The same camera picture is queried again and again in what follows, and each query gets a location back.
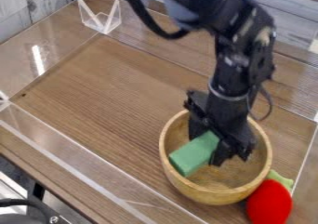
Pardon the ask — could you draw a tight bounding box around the brown wooden bowl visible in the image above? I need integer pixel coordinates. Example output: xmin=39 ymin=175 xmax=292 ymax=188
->
xmin=159 ymin=110 xmax=274 ymax=205

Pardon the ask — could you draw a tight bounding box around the red plush strawberry toy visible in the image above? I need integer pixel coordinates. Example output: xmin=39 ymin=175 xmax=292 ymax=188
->
xmin=246 ymin=170 xmax=294 ymax=224

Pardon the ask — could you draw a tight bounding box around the clear acrylic corner bracket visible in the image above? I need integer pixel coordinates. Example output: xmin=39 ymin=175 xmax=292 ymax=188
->
xmin=77 ymin=0 xmax=121 ymax=34

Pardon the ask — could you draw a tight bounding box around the black cable on floor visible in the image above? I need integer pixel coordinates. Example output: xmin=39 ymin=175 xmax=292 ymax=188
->
xmin=0 ymin=198 xmax=60 ymax=224

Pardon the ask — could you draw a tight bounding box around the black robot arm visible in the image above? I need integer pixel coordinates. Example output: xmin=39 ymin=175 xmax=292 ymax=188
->
xmin=165 ymin=0 xmax=275 ymax=166

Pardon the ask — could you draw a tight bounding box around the clear acrylic tray wall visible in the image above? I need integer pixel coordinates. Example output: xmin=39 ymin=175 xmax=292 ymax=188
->
xmin=0 ymin=91 xmax=207 ymax=224

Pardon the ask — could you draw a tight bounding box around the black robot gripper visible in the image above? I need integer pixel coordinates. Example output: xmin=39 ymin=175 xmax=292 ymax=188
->
xmin=184 ymin=86 xmax=256 ymax=166

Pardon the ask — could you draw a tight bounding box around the green rectangular block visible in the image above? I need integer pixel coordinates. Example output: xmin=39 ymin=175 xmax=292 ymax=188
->
xmin=168 ymin=131 xmax=220 ymax=177

